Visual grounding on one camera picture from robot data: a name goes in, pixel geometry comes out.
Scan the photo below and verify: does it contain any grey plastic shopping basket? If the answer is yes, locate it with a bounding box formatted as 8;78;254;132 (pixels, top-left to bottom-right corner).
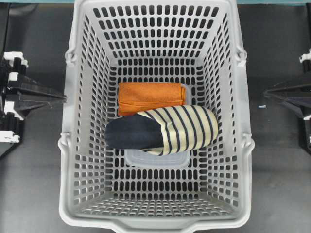
58;0;255;233

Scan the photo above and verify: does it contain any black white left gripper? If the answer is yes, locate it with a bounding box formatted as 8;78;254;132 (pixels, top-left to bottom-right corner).
0;51;67;143

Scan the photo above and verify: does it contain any clear plastic container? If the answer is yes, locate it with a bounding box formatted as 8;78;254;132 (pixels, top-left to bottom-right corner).
125;84;191;169

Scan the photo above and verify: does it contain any orange folded cloth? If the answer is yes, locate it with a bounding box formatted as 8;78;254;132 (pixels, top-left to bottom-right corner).
118;82;186;117

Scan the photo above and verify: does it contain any navy striped cream slipper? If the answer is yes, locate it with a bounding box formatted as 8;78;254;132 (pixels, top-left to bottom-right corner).
104;105;219;156

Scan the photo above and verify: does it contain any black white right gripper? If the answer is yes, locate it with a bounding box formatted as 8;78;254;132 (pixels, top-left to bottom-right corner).
264;49;311;119

